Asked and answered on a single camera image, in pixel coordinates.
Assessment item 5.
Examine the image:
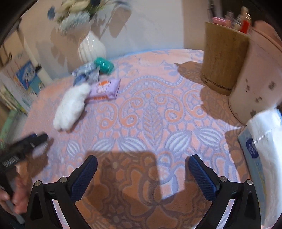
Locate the wooden pen holder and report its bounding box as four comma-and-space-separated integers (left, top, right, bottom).
201, 22, 250, 95

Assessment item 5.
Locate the blue plaid fabric bow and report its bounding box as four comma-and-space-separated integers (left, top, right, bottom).
71, 62, 100, 86

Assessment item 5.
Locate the pink patterned table cloth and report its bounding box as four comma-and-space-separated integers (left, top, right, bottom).
19, 50, 250, 228

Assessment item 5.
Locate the white plush toy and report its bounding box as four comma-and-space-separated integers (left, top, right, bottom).
53, 83, 91, 131

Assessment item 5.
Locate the teal soft pouch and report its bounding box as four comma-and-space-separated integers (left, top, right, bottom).
94, 57, 114, 75

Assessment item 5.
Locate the white tissue pack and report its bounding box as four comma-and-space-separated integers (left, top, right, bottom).
238, 109, 281, 228

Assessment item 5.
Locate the person's left hand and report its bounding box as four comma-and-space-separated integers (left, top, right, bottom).
0, 175, 30, 214

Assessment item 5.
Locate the stack of books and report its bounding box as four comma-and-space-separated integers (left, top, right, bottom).
1, 50, 45, 144

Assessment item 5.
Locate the pink lidded bin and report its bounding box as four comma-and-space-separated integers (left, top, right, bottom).
228, 20, 281, 124

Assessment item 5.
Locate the purple wet wipes pack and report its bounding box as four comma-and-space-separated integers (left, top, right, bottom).
85, 79, 120, 103

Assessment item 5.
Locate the white ribbed flower vase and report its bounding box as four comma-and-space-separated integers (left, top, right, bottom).
78, 31, 107, 64

